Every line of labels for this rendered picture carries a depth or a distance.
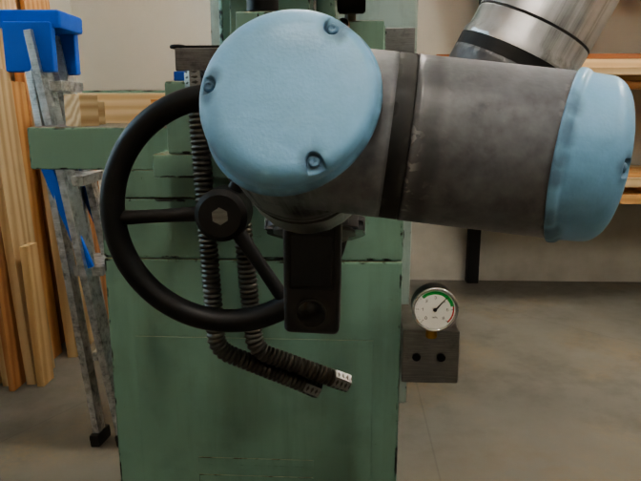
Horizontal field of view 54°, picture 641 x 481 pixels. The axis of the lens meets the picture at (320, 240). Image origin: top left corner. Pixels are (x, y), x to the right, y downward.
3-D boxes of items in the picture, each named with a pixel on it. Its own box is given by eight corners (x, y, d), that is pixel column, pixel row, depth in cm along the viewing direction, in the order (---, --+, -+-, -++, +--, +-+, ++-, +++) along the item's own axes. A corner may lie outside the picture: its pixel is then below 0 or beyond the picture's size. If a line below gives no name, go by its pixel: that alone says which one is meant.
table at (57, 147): (-10, 177, 81) (-15, 129, 80) (89, 156, 111) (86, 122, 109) (465, 179, 78) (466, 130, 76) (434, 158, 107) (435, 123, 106)
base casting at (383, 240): (100, 258, 92) (95, 197, 90) (196, 199, 148) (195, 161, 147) (405, 261, 90) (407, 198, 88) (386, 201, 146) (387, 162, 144)
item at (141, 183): (112, 198, 90) (110, 170, 89) (156, 180, 111) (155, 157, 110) (390, 199, 88) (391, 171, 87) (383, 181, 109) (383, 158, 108)
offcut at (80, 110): (81, 126, 90) (78, 94, 89) (65, 126, 92) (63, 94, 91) (99, 126, 93) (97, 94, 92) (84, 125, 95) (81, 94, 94)
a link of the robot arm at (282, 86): (382, 198, 28) (167, 171, 29) (373, 238, 41) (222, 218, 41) (407, 3, 29) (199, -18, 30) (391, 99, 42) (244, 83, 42)
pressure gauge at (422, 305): (410, 345, 86) (412, 287, 84) (408, 334, 89) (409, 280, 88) (457, 345, 85) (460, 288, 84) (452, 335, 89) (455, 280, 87)
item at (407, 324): (402, 383, 90) (403, 330, 88) (396, 350, 102) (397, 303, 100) (460, 385, 89) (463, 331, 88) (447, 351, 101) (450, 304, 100)
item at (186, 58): (174, 80, 78) (171, 34, 77) (196, 83, 89) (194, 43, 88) (278, 80, 77) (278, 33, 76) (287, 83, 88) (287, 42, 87)
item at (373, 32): (334, 88, 116) (335, 20, 113) (335, 89, 123) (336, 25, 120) (385, 88, 116) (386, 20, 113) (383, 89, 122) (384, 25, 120)
